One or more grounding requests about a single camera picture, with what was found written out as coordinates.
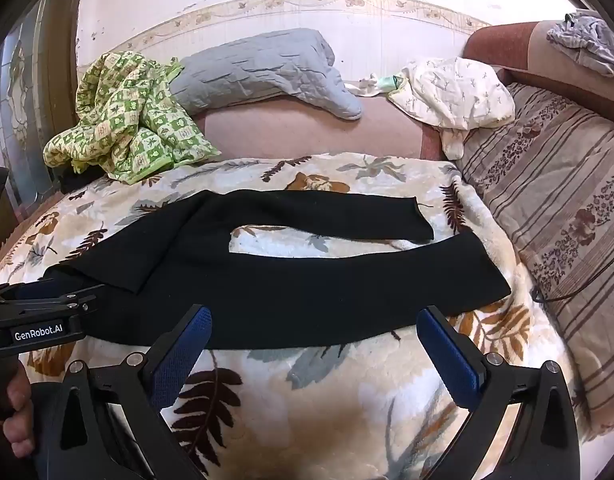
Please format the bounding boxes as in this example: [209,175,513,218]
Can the small white green garment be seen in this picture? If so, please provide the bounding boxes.
[347,72,405,98]

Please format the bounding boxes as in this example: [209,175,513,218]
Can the leaf print fleece blanket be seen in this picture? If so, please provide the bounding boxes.
[0,152,595,480]

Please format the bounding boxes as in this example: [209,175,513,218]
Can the striped floral cushion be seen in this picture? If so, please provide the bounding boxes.
[457,82,614,441]

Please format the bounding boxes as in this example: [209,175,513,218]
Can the person's left hand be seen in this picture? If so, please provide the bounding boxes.
[0,360,36,457]

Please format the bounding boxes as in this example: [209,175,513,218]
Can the black cable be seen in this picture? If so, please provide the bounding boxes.
[532,245,614,304]

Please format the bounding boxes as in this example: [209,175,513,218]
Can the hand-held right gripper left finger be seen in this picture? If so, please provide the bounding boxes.
[34,304,214,480]

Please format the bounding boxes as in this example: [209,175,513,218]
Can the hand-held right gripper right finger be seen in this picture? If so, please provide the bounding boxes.
[417,305,588,480]

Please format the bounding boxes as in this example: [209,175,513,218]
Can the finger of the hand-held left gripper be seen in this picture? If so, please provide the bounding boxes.
[0,280,108,317]

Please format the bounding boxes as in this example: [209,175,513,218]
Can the white printed cloth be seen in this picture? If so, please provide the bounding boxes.
[387,56,516,161]

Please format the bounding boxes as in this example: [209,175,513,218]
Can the green floral pillow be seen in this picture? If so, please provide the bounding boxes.
[43,51,222,186]

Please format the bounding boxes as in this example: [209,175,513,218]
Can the wooden door with glass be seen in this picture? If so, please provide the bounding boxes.
[0,0,90,261]

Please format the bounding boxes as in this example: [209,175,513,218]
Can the black pants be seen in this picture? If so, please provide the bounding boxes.
[43,189,512,351]

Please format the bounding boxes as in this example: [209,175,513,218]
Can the grey quilted pillow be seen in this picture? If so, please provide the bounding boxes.
[169,28,364,121]

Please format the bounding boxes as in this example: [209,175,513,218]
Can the grey striped garment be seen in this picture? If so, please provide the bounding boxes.
[547,10,614,77]

